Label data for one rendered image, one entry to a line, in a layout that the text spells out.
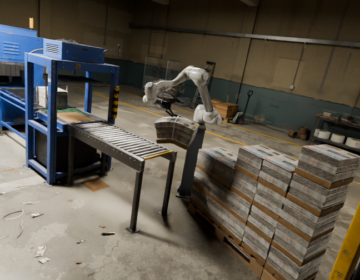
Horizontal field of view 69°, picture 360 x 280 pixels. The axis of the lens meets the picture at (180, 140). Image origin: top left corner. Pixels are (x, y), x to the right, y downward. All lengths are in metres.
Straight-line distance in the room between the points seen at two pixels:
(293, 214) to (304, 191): 0.23
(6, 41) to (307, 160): 4.98
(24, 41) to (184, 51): 7.12
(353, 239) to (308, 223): 0.44
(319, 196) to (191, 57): 9.57
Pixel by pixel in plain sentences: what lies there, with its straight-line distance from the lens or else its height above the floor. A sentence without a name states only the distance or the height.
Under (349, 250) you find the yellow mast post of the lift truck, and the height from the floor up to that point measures 0.83.
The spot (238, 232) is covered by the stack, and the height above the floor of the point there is 0.24.
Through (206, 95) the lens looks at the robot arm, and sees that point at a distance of 3.02.
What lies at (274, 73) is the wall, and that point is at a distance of 9.58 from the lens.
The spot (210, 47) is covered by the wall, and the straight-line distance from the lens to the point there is 10.77.
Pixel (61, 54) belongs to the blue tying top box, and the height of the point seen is 1.60.
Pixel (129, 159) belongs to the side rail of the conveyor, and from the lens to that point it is 2.67.
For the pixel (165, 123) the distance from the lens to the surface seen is 2.61.
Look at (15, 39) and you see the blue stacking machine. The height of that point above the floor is 1.65.
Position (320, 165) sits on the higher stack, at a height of 1.20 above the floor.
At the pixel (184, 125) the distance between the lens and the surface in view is 2.56.
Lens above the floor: 1.77
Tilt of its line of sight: 17 degrees down
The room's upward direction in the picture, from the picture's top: 9 degrees clockwise
